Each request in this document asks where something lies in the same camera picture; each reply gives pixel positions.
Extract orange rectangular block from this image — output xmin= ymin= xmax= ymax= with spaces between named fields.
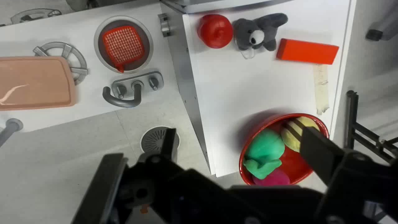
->
xmin=275 ymin=37 xmax=341 ymax=66

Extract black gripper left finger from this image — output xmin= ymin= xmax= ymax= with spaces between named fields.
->
xmin=72 ymin=127 xmax=197 ymax=224

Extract grey chair leg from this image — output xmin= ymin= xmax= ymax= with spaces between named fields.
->
xmin=365 ymin=4 xmax=398 ymax=42

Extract grey pole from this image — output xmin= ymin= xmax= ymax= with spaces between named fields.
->
xmin=0 ymin=117 xmax=24 ymax=147

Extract white rounded panel grey label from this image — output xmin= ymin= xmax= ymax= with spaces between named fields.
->
xmin=0 ymin=0 xmax=291 ymax=27

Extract grey toy faucet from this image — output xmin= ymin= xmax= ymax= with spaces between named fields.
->
xmin=102 ymin=70 xmax=166 ymax=109

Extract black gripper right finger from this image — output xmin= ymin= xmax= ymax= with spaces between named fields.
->
xmin=299 ymin=123 xmax=398 ymax=224

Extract red pepper toy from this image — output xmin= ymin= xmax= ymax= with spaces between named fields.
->
xmin=197 ymin=12 xmax=235 ymax=50

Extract white toy fridge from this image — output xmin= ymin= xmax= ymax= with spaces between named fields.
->
xmin=159 ymin=0 xmax=358 ymax=178

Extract white toy kitchen counter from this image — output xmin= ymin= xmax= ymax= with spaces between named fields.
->
xmin=0 ymin=1 xmax=197 ymax=134

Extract beige tape strip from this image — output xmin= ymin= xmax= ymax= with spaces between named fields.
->
xmin=314 ymin=63 xmax=331 ymax=117

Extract round grey floor drain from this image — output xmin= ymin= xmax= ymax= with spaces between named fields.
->
xmin=141 ymin=126 xmax=181 ymax=160

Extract purple plush toy green leaves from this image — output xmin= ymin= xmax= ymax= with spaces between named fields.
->
xmin=243 ymin=128 xmax=291 ymax=187

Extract grey toy stove burner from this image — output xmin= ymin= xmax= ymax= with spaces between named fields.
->
xmin=33 ymin=40 xmax=91 ymax=86

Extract red bowl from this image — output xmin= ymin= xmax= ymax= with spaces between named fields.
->
xmin=238 ymin=112 xmax=331 ymax=187

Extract grey fridge hinge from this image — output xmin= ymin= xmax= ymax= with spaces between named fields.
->
xmin=157 ymin=12 xmax=172 ymax=39

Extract pink plastic tray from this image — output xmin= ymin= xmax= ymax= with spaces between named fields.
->
xmin=0 ymin=56 xmax=79 ymax=111

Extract black metal frame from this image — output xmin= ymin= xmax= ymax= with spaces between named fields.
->
xmin=344 ymin=90 xmax=398 ymax=165

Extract yellow brown striped plush toy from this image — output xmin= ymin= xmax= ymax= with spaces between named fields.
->
xmin=280 ymin=116 xmax=321 ymax=153

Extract grey plush mouse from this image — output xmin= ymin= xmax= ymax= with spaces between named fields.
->
xmin=233 ymin=11 xmax=290 ymax=53

